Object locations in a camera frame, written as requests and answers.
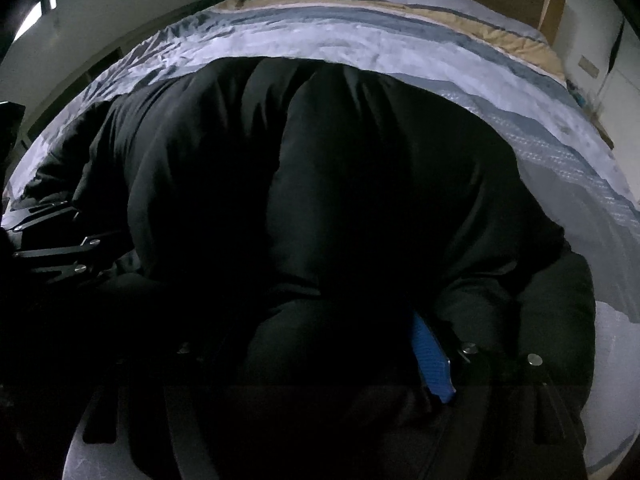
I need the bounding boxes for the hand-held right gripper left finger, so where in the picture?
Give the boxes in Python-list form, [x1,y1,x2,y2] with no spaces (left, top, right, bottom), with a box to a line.
[77,342,221,480]

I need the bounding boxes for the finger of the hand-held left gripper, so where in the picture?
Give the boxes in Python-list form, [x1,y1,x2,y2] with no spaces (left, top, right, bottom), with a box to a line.
[0,199,82,235]
[11,231,125,277]

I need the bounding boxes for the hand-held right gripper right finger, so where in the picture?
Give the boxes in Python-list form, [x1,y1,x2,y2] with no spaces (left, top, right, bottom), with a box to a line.
[411,311,590,480]

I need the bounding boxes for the black puffer jacket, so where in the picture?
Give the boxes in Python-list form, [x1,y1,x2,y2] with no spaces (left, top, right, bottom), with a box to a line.
[0,56,598,480]

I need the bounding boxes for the low white shelf unit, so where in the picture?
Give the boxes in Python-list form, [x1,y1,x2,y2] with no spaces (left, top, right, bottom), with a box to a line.
[20,42,128,131]

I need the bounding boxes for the grey bed sheet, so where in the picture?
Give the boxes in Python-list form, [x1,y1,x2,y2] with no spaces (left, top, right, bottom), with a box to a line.
[62,302,640,480]

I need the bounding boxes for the window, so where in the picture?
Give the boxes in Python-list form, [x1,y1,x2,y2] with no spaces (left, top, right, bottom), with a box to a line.
[12,0,59,43]

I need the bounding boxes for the wooden nightstand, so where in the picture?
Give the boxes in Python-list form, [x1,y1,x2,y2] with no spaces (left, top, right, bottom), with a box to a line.
[594,110,617,150]

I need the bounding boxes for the small items on nightstand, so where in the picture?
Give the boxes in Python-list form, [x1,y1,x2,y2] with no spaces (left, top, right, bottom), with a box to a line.
[567,80,592,108]

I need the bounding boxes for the white wardrobe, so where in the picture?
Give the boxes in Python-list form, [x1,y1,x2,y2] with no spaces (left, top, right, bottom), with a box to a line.
[597,7,640,206]

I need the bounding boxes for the wall switch plate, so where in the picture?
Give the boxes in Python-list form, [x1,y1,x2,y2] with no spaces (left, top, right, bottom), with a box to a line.
[577,54,602,79]

